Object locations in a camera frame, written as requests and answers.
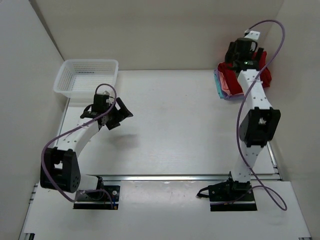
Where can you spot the folded teal t shirt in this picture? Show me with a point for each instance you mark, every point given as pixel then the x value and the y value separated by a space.
pixel 218 86

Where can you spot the folded purple t shirt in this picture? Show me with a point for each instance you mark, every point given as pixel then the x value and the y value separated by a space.
pixel 226 97

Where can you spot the aluminium rail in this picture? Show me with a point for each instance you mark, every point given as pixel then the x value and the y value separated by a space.
pixel 159 177

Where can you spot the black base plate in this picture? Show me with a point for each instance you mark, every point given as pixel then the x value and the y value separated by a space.
pixel 223 199
pixel 99 200

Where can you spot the white plastic basket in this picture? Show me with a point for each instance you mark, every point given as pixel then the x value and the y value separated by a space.
pixel 79 78

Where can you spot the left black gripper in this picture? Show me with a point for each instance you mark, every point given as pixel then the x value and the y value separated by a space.
pixel 121 113

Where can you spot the folded pink t shirt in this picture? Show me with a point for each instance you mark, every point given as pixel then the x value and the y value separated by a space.
pixel 224 85

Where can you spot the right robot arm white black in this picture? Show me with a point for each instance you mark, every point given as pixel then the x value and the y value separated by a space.
pixel 256 129

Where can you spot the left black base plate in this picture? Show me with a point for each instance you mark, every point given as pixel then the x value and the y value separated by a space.
pixel 99 200

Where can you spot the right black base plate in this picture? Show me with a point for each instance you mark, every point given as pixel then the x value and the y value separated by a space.
pixel 223 199

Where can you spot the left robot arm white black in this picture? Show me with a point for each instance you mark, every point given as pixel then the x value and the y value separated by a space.
pixel 59 164

